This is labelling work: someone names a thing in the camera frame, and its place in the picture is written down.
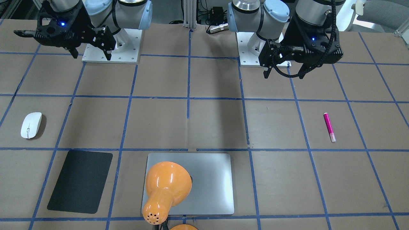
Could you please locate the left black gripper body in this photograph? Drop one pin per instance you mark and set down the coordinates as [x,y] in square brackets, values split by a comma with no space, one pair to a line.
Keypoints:
[289,35]

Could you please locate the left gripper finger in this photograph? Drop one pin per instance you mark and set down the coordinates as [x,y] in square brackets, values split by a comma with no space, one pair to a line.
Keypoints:
[305,68]
[266,70]

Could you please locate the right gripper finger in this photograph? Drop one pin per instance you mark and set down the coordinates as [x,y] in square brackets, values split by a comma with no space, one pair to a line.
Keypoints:
[74,53]
[108,53]

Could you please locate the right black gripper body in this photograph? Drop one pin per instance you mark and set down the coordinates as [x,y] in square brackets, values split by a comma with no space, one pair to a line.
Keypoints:
[81,19]

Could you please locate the pink marker pen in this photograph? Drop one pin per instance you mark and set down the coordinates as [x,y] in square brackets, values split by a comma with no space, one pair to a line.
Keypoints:
[329,127]

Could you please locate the white computer mouse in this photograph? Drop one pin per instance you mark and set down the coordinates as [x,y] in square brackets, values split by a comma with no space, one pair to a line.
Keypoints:
[30,125]

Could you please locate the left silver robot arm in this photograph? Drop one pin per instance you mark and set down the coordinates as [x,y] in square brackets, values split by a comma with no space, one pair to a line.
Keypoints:
[270,19]

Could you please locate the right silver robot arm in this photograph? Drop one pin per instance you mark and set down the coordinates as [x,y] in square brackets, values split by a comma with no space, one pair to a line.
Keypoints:
[111,29]

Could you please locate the silver laptop notebook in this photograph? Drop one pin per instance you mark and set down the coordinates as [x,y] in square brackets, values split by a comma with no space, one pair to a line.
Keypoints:
[212,184]

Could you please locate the black mousepad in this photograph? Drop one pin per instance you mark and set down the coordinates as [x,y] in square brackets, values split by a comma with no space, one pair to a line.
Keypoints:
[81,182]

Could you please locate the silver cylindrical connector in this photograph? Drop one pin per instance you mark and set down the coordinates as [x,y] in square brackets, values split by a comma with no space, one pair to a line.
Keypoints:
[217,29]

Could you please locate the black power strip box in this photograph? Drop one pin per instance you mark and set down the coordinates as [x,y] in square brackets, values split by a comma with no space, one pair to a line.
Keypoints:
[216,15]

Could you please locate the orange desk lamp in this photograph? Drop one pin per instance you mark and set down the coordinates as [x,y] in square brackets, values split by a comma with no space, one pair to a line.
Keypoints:
[167,184]

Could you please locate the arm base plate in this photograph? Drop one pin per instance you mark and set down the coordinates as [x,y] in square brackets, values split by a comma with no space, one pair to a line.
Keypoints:
[249,47]
[125,52]

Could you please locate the aluminium frame post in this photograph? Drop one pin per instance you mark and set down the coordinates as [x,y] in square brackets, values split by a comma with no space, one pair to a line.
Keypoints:
[189,14]

